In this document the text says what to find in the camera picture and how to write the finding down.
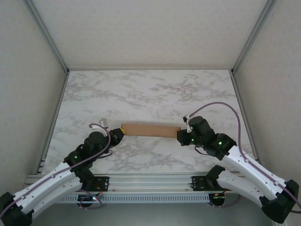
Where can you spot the brown cardboard box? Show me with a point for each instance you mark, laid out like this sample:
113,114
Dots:
150,130

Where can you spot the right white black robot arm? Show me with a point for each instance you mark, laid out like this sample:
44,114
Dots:
254,171

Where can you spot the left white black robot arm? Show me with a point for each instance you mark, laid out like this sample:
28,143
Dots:
47,186

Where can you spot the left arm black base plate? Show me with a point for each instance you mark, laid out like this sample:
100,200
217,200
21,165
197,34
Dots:
103,182

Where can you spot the aluminium table side rail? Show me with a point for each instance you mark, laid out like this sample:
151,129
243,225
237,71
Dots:
247,122
55,117

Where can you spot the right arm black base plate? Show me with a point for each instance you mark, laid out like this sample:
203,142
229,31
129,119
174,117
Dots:
198,183

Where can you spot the aluminium mounting rail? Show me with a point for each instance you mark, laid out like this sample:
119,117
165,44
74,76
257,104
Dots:
150,182

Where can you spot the aluminium frame post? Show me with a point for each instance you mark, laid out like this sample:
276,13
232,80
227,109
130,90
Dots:
47,35
254,35

